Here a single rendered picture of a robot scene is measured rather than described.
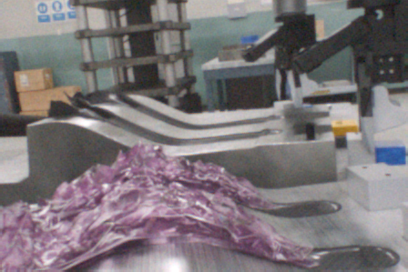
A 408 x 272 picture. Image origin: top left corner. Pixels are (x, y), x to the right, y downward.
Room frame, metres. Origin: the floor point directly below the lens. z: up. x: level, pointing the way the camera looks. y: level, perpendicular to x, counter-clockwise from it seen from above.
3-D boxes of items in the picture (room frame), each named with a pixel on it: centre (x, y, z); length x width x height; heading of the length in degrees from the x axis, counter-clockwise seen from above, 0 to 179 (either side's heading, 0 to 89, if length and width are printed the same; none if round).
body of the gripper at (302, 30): (1.17, -0.23, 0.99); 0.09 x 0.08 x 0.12; 105
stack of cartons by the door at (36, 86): (7.21, 2.06, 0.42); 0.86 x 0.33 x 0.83; 82
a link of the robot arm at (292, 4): (1.17, -0.22, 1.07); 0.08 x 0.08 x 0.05
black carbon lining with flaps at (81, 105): (0.73, 0.06, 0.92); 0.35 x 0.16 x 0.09; 77
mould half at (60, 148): (0.74, 0.07, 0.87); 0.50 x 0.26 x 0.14; 77
